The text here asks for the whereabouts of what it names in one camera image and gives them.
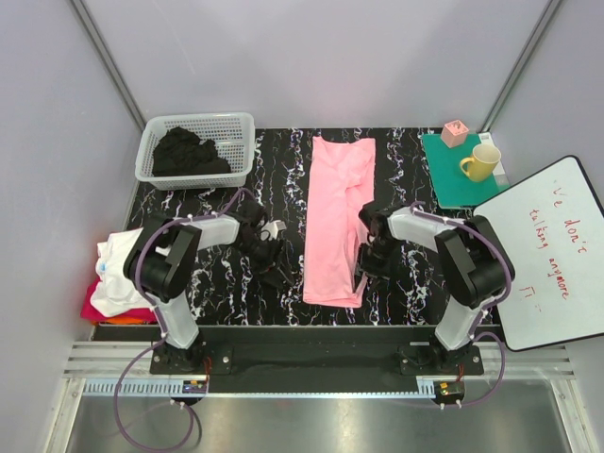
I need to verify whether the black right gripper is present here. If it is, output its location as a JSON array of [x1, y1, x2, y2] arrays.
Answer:
[[353, 239, 400, 296]]

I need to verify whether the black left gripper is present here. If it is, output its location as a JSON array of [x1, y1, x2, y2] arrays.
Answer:
[[232, 235, 294, 289]]

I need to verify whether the pink t shirt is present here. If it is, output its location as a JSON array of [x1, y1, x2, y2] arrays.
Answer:
[[303, 137, 377, 309]]

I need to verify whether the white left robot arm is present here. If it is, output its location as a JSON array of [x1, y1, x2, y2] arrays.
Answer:
[[123, 200, 294, 375]]

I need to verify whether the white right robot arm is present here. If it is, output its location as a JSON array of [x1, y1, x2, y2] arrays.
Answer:
[[353, 202, 515, 375]]

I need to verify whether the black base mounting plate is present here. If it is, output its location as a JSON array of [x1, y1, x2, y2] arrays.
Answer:
[[149, 325, 484, 378]]

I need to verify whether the green cutting mat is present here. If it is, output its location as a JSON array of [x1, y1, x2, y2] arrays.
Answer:
[[421, 132, 510, 210]]

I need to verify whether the yellow mug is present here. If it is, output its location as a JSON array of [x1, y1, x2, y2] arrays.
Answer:
[[460, 143, 501, 182]]

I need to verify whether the pink cube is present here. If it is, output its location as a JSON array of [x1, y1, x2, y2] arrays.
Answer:
[[441, 120, 469, 148]]

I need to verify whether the white plastic basket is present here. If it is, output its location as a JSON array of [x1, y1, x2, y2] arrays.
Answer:
[[135, 112, 256, 191]]

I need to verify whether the black t shirt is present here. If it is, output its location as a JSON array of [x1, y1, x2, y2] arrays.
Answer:
[[152, 126, 232, 177]]

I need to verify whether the white folded t shirt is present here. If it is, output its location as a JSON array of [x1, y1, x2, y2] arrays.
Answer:
[[91, 228, 153, 319]]

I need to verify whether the orange folded t shirt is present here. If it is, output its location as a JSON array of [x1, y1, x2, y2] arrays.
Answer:
[[98, 315, 145, 326]]

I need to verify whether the white whiteboard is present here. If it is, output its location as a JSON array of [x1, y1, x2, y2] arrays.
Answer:
[[474, 156, 603, 351]]

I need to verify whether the magenta folded t shirt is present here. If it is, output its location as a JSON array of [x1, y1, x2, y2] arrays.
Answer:
[[79, 277, 159, 324]]

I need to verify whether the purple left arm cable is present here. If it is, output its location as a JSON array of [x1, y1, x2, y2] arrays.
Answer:
[[112, 187, 246, 446]]

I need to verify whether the white slotted cable duct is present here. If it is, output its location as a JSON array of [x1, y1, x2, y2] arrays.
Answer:
[[83, 377, 438, 398]]

